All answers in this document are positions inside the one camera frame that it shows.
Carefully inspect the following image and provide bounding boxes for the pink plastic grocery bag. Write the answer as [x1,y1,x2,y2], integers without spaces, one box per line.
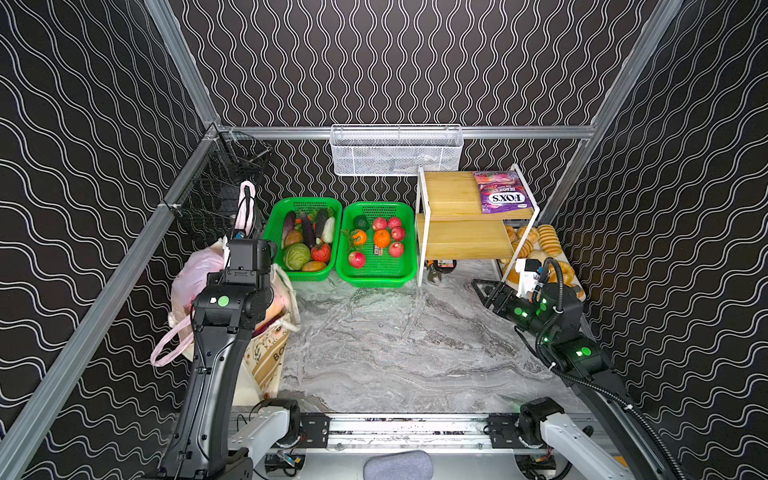
[150,181,301,377]

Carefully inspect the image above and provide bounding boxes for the green plastic basket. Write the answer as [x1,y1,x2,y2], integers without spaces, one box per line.
[335,202,418,288]
[264,197,342,282]

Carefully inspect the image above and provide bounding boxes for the cream canvas tote bag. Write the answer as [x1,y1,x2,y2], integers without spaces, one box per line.
[166,236,301,406]

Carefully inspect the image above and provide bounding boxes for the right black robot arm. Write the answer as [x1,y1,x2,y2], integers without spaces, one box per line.
[471,258,686,479]

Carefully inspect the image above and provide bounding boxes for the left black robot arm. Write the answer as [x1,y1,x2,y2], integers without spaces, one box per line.
[150,199,302,479]

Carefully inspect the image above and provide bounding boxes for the green cabbage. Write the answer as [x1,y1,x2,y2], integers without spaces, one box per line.
[283,242,312,271]

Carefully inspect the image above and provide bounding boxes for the purple eggplant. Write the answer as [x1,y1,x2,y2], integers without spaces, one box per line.
[300,213,316,248]

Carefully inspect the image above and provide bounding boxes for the tray of bread rolls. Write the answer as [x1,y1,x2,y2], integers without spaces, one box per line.
[505,224,586,301]

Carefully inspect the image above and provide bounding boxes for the brown mango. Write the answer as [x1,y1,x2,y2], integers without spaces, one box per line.
[301,260,327,272]

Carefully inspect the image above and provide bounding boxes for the red tomato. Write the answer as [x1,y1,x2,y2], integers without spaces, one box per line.
[311,243,332,265]

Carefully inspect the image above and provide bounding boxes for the white wooden two-tier shelf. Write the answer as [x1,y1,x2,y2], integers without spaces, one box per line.
[415,164,541,285]

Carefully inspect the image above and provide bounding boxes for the purple Fox's berries candy bag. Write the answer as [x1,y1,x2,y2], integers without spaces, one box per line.
[473,171,532,214]

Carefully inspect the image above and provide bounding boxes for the orange tangerine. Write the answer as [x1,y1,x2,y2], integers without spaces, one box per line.
[374,229,391,249]

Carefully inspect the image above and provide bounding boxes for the dark green avocado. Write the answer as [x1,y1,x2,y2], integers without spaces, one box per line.
[353,215,369,231]

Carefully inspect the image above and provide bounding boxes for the grey padded cushion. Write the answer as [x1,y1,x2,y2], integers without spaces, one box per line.
[363,450,434,480]

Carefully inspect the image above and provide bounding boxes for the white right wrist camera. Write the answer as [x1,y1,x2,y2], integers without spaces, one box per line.
[514,258,542,299]

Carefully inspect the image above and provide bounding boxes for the black wire wall rack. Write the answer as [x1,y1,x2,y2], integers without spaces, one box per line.
[162,130,275,248]

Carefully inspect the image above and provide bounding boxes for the orange-handled adjustable wrench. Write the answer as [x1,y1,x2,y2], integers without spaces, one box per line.
[427,263,442,284]

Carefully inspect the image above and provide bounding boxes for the white wire wall basket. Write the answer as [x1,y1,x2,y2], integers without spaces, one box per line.
[330,124,464,177]

